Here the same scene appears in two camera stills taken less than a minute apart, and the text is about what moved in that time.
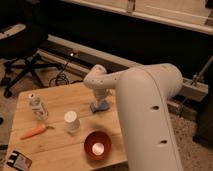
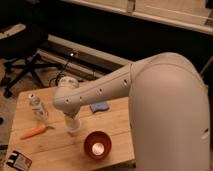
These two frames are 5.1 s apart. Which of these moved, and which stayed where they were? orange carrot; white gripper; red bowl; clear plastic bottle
Moved: white gripper
Stayed: orange carrot; red bowl; clear plastic bottle
